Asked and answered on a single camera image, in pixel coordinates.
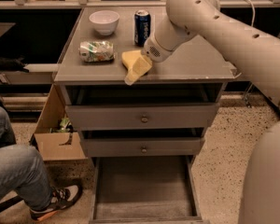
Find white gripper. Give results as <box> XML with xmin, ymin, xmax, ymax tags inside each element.
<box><xmin>124</xmin><ymin>35</ymin><xmax>177</xmax><ymax>86</ymax></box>

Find yellow sponge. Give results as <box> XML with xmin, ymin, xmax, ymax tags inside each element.
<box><xmin>121</xmin><ymin>49</ymin><xmax>145</xmax><ymax>70</ymax></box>

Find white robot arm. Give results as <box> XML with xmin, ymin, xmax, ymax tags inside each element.
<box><xmin>121</xmin><ymin>0</ymin><xmax>280</xmax><ymax>224</ymax></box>

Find grey drawer cabinet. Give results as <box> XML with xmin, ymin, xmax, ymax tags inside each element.
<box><xmin>52</xmin><ymin>6</ymin><xmax>238</xmax><ymax>161</ymax></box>

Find grey top drawer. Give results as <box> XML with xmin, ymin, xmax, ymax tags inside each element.
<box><xmin>65</xmin><ymin>104</ymin><xmax>218</xmax><ymax>131</ymax></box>

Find grey drawer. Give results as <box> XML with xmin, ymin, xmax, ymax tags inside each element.
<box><xmin>65</xmin><ymin>104</ymin><xmax>218</xmax><ymax>131</ymax></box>
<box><xmin>89</xmin><ymin>156</ymin><xmax>210</xmax><ymax>224</ymax></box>
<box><xmin>80</xmin><ymin>132</ymin><xmax>204</xmax><ymax>158</ymax></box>

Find grey middle drawer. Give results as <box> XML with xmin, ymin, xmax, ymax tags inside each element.
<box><xmin>80</xmin><ymin>132</ymin><xmax>204</xmax><ymax>158</ymax></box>

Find grey bottom drawer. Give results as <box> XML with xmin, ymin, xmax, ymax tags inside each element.
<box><xmin>89</xmin><ymin>156</ymin><xmax>210</xmax><ymax>224</ymax></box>

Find blue pepsi can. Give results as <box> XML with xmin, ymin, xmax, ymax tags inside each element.
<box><xmin>134</xmin><ymin>9</ymin><xmax>151</xmax><ymax>47</ymax></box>

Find crushed green white can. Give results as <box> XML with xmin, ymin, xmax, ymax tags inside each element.
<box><xmin>79</xmin><ymin>41</ymin><xmax>114</xmax><ymax>63</ymax></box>

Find white bowl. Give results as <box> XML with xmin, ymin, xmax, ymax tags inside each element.
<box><xmin>89</xmin><ymin>10</ymin><xmax>119</xmax><ymax>35</ymax></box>

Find green item in box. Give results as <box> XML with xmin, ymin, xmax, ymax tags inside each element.
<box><xmin>49</xmin><ymin>118</ymin><xmax>73</xmax><ymax>133</ymax></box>

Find cardboard box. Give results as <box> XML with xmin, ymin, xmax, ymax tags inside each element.
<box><xmin>33</xmin><ymin>85</ymin><xmax>86</xmax><ymax>161</ymax></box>

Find black white sneaker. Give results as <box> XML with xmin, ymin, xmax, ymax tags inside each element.
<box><xmin>30</xmin><ymin>185</ymin><xmax>82</xmax><ymax>221</ymax></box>

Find person leg in jeans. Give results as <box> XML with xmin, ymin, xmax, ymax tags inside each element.
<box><xmin>0</xmin><ymin>107</ymin><xmax>51</xmax><ymax>211</ymax></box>

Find white cable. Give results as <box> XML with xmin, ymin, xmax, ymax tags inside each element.
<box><xmin>242</xmin><ymin>0</ymin><xmax>256</xmax><ymax>28</ymax></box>

